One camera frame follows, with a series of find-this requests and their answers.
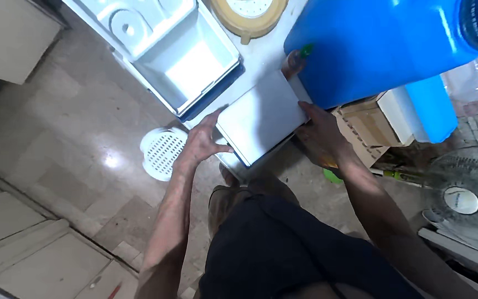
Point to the beige tiled cabinet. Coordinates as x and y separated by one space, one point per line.
48 259

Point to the person's left hand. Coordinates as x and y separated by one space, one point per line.
196 143

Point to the large blue plastic jug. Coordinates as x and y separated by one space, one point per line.
359 45

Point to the person's right forearm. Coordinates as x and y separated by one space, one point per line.
381 207

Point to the person's body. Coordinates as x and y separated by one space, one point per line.
311 291

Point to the person's legs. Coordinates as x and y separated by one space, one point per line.
272 245

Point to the light blue plastic container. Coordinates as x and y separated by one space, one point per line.
434 110

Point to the person's left index finger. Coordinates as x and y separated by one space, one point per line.
211 119

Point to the small bottle with green cap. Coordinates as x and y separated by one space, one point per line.
294 63

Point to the brown cardboard box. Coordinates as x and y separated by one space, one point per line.
367 124

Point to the person's right hand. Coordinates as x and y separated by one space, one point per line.
328 126

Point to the person's left thumb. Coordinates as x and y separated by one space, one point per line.
223 148

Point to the person's right fingers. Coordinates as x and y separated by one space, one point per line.
311 109

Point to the green round object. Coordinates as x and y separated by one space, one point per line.
332 176

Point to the person's right thumb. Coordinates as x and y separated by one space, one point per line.
303 131

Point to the beige round strainer lid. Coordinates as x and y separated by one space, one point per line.
245 29

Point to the white rectangular box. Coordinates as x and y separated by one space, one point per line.
266 112

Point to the electric fan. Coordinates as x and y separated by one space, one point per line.
463 199

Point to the white perforated stool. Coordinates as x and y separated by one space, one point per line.
161 154

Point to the white compartment container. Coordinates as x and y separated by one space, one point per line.
152 62

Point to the person's left forearm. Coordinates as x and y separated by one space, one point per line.
166 230

